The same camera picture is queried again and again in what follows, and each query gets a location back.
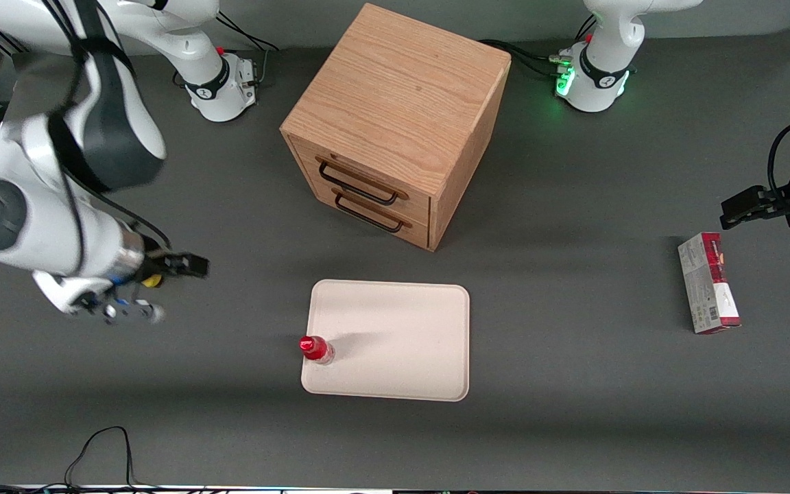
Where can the beige rectangular tray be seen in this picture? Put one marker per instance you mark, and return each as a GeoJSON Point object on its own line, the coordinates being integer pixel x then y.
{"type": "Point", "coordinates": [395, 339]}

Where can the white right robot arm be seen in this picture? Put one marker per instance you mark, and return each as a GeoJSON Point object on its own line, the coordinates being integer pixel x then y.
{"type": "Point", "coordinates": [45, 226]}

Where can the small red coke bottle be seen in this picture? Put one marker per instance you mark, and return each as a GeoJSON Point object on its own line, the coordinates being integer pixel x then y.
{"type": "Point", "coordinates": [316, 348]}

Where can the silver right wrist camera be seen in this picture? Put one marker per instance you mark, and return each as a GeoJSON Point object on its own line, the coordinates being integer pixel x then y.
{"type": "Point", "coordinates": [127, 312]}

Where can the yellow lemon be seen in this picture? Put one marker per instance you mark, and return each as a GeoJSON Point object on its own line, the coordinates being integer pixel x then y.
{"type": "Point", "coordinates": [153, 280]}

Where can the red and white carton box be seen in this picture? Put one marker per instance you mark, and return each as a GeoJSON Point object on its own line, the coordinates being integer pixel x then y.
{"type": "Point", "coordinates": [707, 288]}

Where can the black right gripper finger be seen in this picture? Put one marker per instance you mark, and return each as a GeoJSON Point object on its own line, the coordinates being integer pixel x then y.
{"type": "Point", "coordinates": [149, 264]}
{"type": "Point", "coordinates": [186, 265]}

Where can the wooden two-drawer cabinet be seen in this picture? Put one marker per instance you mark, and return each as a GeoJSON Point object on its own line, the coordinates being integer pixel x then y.
{"type": "Point", "coordinates": [395, 89]}

